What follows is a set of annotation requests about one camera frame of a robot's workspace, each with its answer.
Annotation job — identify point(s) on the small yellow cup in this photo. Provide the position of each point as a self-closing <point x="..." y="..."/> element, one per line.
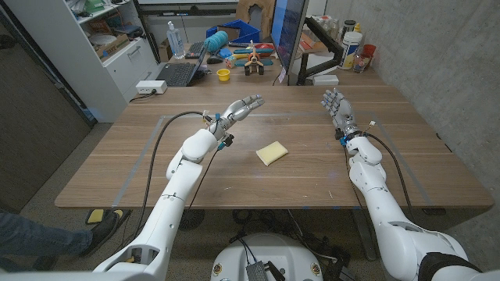
<point x="223" y="75"/>

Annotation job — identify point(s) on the black computer mouse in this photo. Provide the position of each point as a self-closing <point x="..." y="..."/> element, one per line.
<point x="214" y="59"/>

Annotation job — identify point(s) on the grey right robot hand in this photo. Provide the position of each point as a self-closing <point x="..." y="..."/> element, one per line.
<point x="341" y="113"/>

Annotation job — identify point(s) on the black laptop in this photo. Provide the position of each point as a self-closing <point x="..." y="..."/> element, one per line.
<point x="177" y="74"/>

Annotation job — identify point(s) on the glass jar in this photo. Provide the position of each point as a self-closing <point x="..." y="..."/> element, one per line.
<point x="361" y="63"/>

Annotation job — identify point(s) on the round black fan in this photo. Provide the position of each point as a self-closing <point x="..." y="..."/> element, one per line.
<point x="193" y="219"/>

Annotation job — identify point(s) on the yellow sponge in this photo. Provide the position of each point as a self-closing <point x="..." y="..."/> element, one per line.
<point x="272" y="153"/>

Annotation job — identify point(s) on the wooden toy airplane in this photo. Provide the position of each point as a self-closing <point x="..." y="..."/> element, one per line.
<point x="254" y="60"/>

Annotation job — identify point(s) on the black shoe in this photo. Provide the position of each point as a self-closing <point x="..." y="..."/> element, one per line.
<point x="102" y="232"/>

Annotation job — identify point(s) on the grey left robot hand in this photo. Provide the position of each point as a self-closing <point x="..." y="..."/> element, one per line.
<point x="236" y="113"/>

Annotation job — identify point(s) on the white plates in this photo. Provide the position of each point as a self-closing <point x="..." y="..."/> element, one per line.
<point x="102" y="39"/>

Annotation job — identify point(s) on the whiteboard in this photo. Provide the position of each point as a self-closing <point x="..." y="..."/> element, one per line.
<point x="176" y="1"/>

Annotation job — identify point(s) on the cardboard box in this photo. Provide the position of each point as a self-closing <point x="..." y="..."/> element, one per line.
<point x="113" y="47"/>

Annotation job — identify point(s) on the black keyboard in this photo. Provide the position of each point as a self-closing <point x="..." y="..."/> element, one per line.
<point x="194" y="50"/>

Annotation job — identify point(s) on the black-lidded jar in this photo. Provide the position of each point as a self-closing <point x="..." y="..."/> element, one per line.
<point x="348" y="27"/>

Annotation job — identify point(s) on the white shelf cabinet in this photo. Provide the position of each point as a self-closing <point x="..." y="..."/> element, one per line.
<point x="78" y="70"/>

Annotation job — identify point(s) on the red bowl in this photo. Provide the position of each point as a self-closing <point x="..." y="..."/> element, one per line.
<point x="265" y="50"/>

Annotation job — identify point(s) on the grey table leg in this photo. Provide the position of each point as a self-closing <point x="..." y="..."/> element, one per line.
<point x="365" y="234"/>

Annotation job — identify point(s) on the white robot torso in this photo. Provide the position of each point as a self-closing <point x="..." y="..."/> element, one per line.
<point x="273" y="250"/>

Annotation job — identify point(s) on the blue plastic bin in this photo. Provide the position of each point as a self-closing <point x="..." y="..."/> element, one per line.
<point x="246" y="29"/>

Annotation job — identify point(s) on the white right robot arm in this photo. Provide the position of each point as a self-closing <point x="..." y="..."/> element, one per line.
<point x="379" y="195"/>

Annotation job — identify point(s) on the white power strip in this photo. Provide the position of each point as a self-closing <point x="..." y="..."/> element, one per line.
<point x="151" y="86"/>

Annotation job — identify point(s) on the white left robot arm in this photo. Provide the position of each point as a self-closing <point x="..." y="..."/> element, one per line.
<point x="176" y="195"/>

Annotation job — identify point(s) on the clear hand sanitizer bottle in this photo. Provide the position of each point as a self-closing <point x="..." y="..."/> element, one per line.
<point x="176" y="41"/>

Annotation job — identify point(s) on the teal yarn ball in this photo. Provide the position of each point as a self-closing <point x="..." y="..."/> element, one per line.
<point x="215" y="41"/>

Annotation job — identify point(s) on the small white box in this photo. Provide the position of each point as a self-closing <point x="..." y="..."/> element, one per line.
<point x="326" y="80"/>

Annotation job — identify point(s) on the white canister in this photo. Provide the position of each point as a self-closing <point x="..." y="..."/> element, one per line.
<point x="349" y="50"/>

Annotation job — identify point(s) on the flat computer monitor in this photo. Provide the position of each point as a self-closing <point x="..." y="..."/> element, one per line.
<point x="289" y="27"/>

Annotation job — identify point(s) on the person's leg in jeans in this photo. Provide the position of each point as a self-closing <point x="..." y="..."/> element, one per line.
<point x="35" y="238"/>

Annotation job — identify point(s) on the blue toy block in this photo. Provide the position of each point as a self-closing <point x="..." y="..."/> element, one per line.
<point x="226" y="53"/>

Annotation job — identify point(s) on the red cup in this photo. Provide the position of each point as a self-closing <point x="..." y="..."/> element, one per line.
<point x="369" y="50"/>

